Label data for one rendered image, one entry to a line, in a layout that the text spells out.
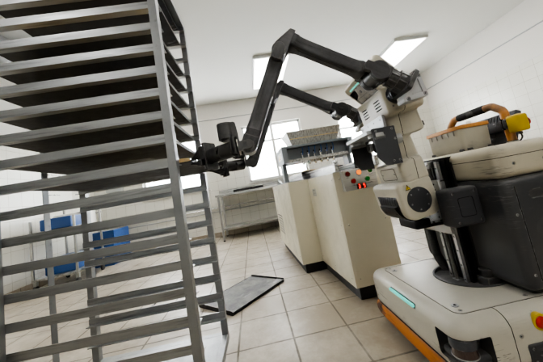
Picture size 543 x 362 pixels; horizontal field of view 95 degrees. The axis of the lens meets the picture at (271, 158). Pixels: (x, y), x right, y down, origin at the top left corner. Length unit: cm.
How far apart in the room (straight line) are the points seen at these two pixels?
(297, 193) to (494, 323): 162
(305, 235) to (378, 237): 77
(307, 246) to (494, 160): 165
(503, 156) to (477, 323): 57
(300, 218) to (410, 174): 139
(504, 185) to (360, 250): 92
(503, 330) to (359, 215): 90
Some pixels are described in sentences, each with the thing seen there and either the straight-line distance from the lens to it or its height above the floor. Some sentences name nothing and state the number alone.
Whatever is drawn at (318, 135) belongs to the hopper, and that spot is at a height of 125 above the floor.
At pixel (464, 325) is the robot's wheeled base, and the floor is 27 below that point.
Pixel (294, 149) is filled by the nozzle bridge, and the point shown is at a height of 115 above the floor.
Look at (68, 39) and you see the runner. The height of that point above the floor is 149.
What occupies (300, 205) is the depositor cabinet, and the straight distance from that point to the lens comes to 237.
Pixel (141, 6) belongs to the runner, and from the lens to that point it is 125.
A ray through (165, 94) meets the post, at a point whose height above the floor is 120.
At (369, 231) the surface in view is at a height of 42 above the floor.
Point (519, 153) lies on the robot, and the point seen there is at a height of 77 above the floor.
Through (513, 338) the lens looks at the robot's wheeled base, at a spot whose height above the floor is 21.
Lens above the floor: 80
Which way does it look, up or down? 7 degrees up
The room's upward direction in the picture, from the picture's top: 10 degrees counter-clockwise
